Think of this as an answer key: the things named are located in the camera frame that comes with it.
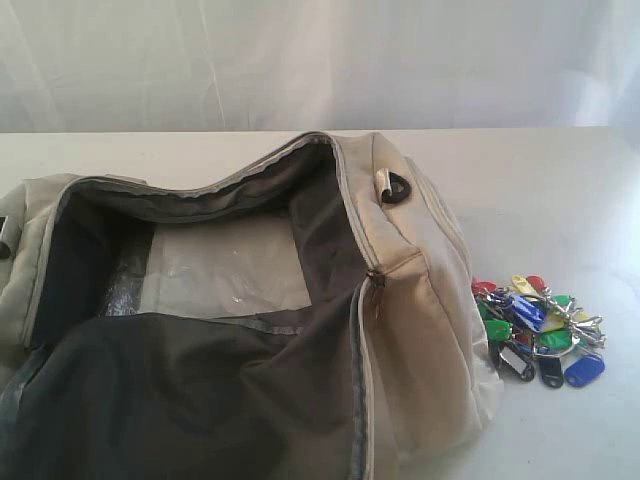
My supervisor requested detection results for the beige fabric duffel bag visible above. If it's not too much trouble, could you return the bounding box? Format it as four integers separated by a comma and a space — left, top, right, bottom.
1, 132, 503, 479

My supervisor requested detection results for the bunch of colourful key tags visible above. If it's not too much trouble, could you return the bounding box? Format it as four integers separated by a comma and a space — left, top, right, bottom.
471, 275, 607, 389

